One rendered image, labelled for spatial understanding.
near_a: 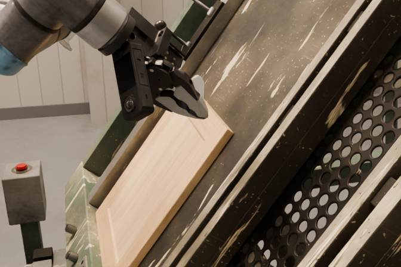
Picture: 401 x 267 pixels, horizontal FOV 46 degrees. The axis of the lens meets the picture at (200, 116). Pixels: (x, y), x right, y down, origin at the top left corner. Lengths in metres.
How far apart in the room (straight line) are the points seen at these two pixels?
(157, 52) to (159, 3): 3.92
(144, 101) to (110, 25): 0.12
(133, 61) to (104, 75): 3.76
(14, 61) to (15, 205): 1.05
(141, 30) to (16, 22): 0.18
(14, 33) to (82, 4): 0.10
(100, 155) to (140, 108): 1.05
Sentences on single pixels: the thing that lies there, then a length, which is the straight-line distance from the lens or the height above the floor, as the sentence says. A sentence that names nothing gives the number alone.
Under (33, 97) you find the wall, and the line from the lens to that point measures 4.83.
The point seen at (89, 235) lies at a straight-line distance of 1.37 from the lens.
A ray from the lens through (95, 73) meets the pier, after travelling 4.45.
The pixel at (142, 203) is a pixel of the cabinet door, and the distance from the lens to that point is 1.22.
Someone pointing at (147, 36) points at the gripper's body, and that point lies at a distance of 0.75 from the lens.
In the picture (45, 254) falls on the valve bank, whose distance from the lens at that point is 1.57.
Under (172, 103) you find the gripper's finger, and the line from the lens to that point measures 0.77.
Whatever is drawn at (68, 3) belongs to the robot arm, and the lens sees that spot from 0.68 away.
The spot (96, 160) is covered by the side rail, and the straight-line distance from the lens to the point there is 1.72.
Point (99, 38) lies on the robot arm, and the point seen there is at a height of 1.54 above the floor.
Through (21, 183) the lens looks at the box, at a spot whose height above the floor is 0.91.
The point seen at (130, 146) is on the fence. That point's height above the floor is 1.08.
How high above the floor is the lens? 1.68
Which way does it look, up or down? 21 degrees down
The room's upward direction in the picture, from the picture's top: straight up
